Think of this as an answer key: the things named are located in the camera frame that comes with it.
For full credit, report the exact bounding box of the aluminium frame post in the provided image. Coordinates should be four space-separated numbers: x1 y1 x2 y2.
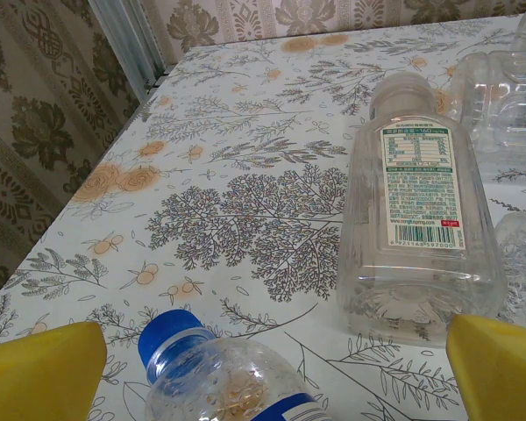
87 0 167 96

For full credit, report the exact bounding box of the clear bottle blue label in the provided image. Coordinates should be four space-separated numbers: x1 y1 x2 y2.
447 51 526 154

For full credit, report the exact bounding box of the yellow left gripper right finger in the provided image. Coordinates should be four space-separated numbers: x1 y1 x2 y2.
445 313 526 421

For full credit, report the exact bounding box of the crushed clear plastic bottle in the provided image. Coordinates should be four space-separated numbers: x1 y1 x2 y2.
493 210 526 330

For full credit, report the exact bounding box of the clear square bottle green-white label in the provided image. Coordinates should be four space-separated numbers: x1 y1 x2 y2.
336 73 508 341

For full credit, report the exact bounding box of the floral patterned tablecloth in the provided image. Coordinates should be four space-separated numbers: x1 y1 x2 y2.
0 12 526 421

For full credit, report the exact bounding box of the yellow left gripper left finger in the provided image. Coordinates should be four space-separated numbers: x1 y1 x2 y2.
0 322 108 421

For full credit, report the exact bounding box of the small clear bottle blue cap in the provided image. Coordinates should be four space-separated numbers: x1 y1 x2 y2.
139 309 334 421

